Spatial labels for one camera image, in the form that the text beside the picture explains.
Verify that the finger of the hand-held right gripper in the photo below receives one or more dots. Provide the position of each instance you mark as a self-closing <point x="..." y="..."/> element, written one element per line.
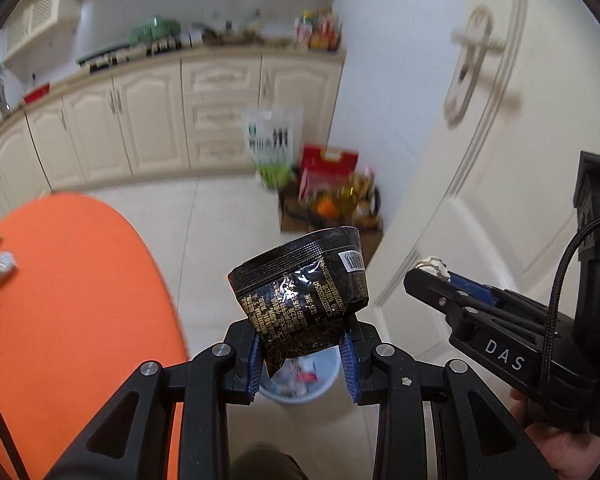
<point x="480" y="291"/>
<point x="430" y="290"/>

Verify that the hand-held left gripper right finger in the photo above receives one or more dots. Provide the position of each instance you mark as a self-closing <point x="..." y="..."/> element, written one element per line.
<point x="347" y="365"/>

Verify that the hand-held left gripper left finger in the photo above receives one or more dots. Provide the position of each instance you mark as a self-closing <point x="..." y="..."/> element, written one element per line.
<point x="252" y="360"/>

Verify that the pale blue trash bin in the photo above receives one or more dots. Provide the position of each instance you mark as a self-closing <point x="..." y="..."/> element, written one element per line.
<point x="325" y="376"/>

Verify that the white paper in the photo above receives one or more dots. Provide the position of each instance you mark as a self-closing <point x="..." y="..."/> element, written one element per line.
<point x="432" y="264"/>

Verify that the black snack wrapper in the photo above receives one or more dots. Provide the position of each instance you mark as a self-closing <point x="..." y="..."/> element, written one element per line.
<point x="300" y="300"/>

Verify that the person's right hand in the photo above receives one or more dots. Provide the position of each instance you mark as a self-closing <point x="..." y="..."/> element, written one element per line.
<point x="565" y="447"/>

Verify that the cooking oil bottle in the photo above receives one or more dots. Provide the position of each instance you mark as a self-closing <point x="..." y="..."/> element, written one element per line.
<point x="352" y="195"/>

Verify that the cardboard box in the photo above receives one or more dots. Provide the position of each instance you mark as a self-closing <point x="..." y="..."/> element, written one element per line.
<point x="292" y="220"/>

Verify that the red gift bag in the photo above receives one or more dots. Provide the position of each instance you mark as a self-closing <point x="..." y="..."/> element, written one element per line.
<point x="330" y="160"/>

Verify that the white door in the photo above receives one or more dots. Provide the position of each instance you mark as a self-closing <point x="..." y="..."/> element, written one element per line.
<point x="530" y="110"/>

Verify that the clear green rice bag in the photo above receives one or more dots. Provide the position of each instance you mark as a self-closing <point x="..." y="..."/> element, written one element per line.
<point x="272" y="145"/>

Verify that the cream lower kitchen cabinets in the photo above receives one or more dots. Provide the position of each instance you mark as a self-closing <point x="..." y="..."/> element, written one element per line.
<point x="150" y="115"/>

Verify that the group of condiment bottles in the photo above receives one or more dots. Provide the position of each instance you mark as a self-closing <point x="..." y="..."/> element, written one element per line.
<point x="320" y="30"/>

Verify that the metal wok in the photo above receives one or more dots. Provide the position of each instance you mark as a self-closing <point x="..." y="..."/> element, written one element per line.
<point x="230" y="35"/>

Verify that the black gas stove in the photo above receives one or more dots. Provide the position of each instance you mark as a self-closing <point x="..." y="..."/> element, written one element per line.
<point x="110" y="60"/>

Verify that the red container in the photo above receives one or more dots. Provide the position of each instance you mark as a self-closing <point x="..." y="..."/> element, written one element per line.
<point x="36" y="94"/>

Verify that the green pot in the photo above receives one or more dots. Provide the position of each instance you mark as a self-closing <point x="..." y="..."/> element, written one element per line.
<point x="155" y="30"/>

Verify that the cream louvred upper cabinet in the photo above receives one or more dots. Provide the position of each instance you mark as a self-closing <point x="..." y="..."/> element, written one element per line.
<point x="40" y="20"/>

